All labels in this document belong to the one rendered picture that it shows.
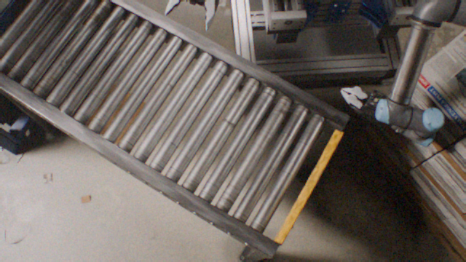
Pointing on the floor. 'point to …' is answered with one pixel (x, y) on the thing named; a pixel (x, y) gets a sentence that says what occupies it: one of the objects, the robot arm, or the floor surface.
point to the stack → (440, 169)
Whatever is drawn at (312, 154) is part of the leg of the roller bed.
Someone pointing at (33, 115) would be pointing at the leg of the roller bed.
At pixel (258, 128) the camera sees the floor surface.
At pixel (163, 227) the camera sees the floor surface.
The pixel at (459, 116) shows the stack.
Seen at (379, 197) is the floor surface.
